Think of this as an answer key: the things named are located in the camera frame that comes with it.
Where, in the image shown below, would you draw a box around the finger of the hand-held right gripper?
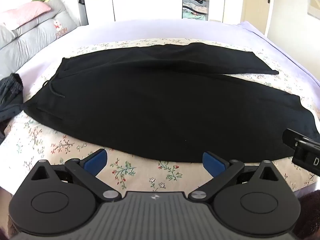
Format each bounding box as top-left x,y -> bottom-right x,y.
282,129 -> 310,148

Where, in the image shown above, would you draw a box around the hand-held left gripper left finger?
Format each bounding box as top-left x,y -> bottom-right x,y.
30,149 -> 120,202

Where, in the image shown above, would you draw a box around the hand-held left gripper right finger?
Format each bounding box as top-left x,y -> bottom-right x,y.
187,151 -> 282,202

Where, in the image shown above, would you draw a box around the black pants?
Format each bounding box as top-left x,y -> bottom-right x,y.
24,42 -> 320,164

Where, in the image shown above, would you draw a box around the dark grey folded pants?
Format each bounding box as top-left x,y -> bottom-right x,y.
0,73 -> 24,140

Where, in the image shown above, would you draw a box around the floral blanket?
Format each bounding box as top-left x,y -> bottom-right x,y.
0,38 -> 320,238

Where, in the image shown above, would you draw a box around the dark fuzzy cloth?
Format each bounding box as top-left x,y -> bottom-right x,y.
297,190 -> 320,240

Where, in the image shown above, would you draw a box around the cream door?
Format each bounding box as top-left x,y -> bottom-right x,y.
241,0 -> 278,37

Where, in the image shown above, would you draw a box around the grey padded cushion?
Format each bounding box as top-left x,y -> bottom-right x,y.
0,0 -> 78,80

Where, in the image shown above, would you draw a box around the bed with lilac sheet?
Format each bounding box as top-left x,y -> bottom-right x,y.
19,19 -> 320,100

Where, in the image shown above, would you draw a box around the shelf of folded clothes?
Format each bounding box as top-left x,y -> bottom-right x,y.
182,0 -> 209,20

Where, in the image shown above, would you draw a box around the pink checked pillow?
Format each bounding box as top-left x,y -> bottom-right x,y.
0,2 -> 52,30

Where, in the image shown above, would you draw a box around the white and blue wardrobe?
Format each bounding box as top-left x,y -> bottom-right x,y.
80,0 -> 183,25

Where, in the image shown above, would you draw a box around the wall picture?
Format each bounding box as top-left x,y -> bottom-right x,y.
307,0 -> 320,20

